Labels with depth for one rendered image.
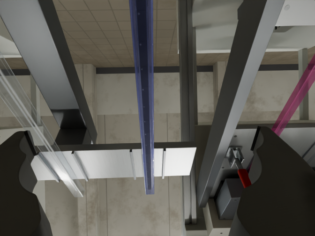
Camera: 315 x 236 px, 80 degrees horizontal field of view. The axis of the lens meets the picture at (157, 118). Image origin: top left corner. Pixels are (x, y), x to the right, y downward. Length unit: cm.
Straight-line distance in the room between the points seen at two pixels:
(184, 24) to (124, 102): 312
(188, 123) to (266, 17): 42
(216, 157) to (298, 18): 26
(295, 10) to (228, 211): 44
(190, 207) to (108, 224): 367
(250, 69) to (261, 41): 4
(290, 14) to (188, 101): 40
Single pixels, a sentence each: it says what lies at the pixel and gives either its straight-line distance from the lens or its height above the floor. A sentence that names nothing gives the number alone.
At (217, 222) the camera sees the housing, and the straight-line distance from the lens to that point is 59.
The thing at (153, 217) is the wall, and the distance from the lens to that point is 415.
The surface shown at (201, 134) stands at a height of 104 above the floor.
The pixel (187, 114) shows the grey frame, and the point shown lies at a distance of 62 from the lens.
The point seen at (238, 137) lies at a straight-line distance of 40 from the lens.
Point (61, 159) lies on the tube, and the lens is 26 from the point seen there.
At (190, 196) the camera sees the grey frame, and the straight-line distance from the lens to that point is 67.
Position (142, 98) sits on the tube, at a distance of 16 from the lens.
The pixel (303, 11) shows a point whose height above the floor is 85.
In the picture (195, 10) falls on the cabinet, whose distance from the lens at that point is 72.
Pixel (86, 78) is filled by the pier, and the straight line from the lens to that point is 365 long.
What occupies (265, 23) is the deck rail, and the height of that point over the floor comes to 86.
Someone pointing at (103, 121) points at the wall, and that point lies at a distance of 378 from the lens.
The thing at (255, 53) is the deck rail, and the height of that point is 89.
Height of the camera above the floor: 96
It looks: level
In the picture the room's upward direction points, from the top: 179 degrees clockwise
